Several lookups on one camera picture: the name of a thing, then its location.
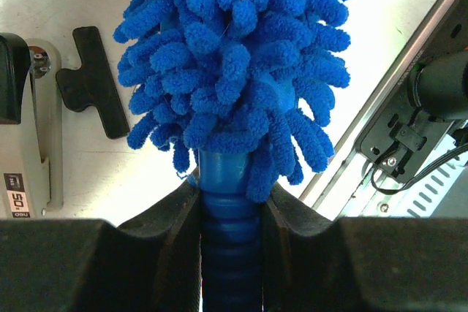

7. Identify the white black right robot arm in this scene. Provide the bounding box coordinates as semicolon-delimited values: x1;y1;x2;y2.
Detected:
407;51;467;121

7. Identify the aluminium mounting rail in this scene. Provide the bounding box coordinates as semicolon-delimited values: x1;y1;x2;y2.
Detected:
300;0;467;219

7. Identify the blue fluffy duster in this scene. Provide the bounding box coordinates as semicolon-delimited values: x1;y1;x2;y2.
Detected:
113;0;350;311

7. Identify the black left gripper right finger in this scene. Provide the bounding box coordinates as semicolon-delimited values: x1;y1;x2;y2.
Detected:
262;185;467;311

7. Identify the black plastic clip piece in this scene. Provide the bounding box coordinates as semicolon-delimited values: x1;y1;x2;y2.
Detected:
56;26;130;140

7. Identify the grey black stapler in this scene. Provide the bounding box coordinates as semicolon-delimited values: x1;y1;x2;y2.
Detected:
1;33;64;219

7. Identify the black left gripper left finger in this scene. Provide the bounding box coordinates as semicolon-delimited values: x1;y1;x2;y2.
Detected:
1;183;201;311

